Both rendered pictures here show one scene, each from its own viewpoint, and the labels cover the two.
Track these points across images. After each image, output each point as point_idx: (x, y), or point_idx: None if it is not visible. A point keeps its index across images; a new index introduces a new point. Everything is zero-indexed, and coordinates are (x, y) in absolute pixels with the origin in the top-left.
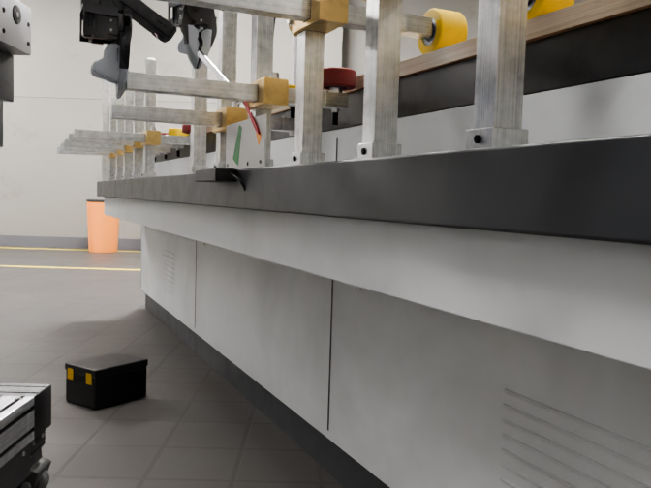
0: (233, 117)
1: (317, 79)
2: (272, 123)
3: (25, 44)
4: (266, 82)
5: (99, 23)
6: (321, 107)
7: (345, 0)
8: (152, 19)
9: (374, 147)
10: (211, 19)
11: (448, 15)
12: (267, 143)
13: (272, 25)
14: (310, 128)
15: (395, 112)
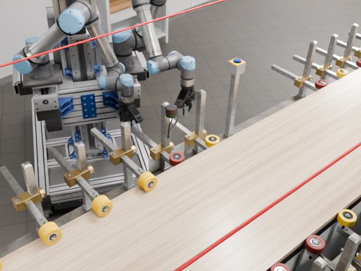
0: (186, 140)
1: (125, 169)
2: (202, 147)
3: (136, 96)
4: (150, 151)
5: (121, 113)
6: (127, 177)
7: (113, 159)
8: (132, 116)
9: (82, 206)
10: (187, 103)
11: (140, 179)
12: (164, 163)
13: (164, 130)
14: (125, 179)
15: (85, 202)
